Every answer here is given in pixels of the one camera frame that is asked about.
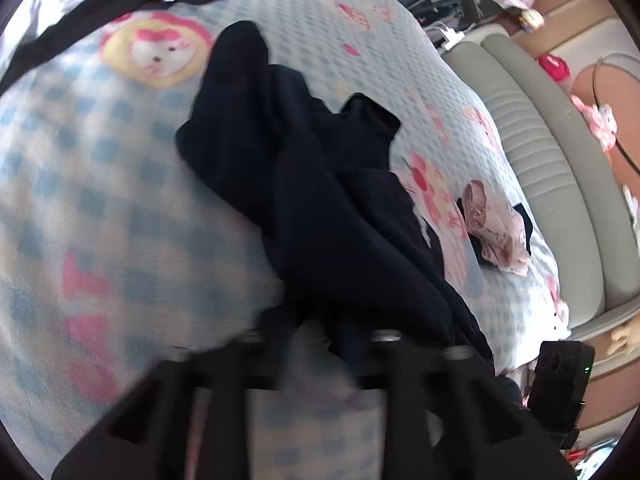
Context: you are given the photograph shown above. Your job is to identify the pink flower plush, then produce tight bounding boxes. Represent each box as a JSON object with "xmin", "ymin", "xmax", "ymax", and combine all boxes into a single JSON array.
[{"xmin": 572, "ymin": 95, "xmax": 618, "ymax": 151}]

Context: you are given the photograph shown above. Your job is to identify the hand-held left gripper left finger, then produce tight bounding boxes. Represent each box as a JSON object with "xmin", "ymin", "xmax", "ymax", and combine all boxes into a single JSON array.
[{"xmin": 52, "ymin": 329, "xmax": 287, "ymax": 480}]

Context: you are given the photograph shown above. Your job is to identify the blue checked printed blanket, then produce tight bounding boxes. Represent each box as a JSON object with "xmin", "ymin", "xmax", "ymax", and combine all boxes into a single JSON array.
[{"xmin": 0, "ymin": 0, "xmax": 571, "ymax": 480}]

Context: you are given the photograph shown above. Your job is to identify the navy garment with white trim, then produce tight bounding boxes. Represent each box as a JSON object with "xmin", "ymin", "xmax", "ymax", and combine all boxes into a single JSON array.
[{"xmin": 175, "ymin": 20, "xmax": 496, "ymax": 396}]

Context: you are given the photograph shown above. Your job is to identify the cream padded headboard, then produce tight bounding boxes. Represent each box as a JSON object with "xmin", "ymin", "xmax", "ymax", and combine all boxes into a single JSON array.
[{"xmin": 442, "ymin": 32, "xmax": 623, "ymax": 341}]

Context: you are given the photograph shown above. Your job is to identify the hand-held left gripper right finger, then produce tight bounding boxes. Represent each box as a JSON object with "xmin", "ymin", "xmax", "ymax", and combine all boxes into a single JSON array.
[{"xmin": 359, "ymin": 329, "xmax": 577, "ymax": 480}]

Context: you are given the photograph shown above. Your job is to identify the pink round plush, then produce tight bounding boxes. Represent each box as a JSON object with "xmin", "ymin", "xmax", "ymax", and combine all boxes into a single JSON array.
[{"xmin": 537, "ymin": 52, "xmax": 571, "ymax": 81}]

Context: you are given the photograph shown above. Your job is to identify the pale pink printed garment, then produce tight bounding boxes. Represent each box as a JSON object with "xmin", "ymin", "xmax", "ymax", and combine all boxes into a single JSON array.
[{"xmin": 460, "ymin": 180, "xmax": 532, "ymax": 276}]

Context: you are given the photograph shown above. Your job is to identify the beige plush toy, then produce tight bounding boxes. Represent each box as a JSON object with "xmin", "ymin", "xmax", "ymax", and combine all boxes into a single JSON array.
[{"xmin": 607, "ymin": 322, "xmax": 640, "ymax": 356}]

